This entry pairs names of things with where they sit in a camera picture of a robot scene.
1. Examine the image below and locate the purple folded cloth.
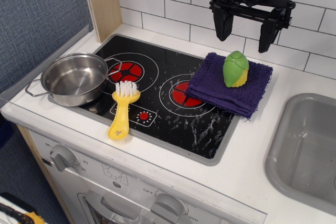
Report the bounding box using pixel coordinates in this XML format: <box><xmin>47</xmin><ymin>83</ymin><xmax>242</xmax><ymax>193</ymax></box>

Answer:
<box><xmin>185</xmin><ymin>51</ymin><xmax>273</xmax><ymax>119</ymax></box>

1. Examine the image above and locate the wooden side post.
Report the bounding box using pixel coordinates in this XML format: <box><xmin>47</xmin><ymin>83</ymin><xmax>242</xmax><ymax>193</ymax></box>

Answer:
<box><xmin>87</xmin><ymin>0</ymin><xmax>122</xmax><ymax>43</ymax></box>

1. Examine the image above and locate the green yellow toy corn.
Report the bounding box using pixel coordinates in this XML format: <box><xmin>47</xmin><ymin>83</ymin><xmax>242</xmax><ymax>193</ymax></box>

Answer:
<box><xmin>223</xmin><ymin>51</ymin><xmax>249</xmax><ymax>88</ymax></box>

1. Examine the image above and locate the grey timer knob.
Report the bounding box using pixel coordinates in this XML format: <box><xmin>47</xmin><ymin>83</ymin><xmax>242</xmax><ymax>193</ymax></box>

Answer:
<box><xmin>50</xmin><ymin>145</ymin><xmax>76</xmax><ymax>172</ymax></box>

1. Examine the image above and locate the grey sink basin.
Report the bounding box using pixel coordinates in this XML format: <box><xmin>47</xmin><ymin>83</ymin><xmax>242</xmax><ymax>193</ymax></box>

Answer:
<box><xmin>265</xmin><ymin>93</ymin><xmax>335</xmax><ymax>215</ymax></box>

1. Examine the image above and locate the grey oven knob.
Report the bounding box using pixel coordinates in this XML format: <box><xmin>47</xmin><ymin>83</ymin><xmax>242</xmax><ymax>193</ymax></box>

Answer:
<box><xmin>151</xmin><ymin>194</ymin><xmax>184</xmax><ymax>223</ymax></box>

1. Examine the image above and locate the stainless steel pot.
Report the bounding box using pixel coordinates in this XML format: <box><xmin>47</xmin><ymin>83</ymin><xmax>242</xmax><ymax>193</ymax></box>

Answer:
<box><xmin>25</xmin><ymin>52</ymin><xmax>122</xmax><ymax>107</ymax></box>

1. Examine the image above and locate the black toy stove top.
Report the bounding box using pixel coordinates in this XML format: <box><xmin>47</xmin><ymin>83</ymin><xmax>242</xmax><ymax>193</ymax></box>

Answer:
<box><xmin>72</xmin><ymin>35</ymin><xmax>238</xmax><ymax>166</ymax></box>

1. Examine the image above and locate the yellow black object on floor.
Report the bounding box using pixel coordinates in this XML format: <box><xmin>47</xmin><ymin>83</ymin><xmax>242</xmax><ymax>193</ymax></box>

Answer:
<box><xmin>1</xmin><ymin>203</ymin><xmax>45</xmax><ymax>224</ymax></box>

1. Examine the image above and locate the yellow dish brush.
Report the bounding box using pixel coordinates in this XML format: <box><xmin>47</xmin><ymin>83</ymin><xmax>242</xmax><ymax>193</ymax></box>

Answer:
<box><xmin>108</xmin><ymin>81</ymin><xmax>141</xmax><ymax>140</ymax></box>

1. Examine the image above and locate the white toy oven front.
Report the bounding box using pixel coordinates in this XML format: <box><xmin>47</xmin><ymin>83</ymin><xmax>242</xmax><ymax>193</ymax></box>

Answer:
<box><xmin>30</xmin><ymin>132</ymin><xmax>266</xmax><ymax>223</ymax></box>

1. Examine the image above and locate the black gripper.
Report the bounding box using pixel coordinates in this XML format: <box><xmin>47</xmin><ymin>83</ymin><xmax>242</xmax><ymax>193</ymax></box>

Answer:
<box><xmin>209</xmin><ymin>0</ymin><xmax>296</xmax><ymax>53</ymax></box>

